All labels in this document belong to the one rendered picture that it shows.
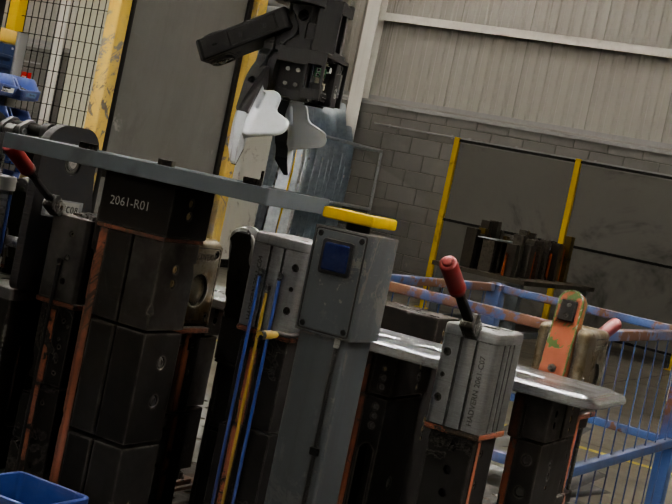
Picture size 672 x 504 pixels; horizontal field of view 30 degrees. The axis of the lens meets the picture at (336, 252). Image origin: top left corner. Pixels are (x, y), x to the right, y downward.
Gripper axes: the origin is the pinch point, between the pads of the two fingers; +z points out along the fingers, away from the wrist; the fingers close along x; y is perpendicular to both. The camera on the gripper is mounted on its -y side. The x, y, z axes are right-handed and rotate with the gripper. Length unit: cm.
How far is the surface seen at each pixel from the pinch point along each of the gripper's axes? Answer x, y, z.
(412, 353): 20.9, 16.6, 18.1
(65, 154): -5.0, -20.9, 2.7
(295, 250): 10.8, 2.6, 8.4
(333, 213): -5.9, 12.4, 2.7
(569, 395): 18.1, 36.8, 18.0
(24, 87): 265, -213, -12
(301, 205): -1.5, 7.0, 2.7
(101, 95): 275, -186, -15
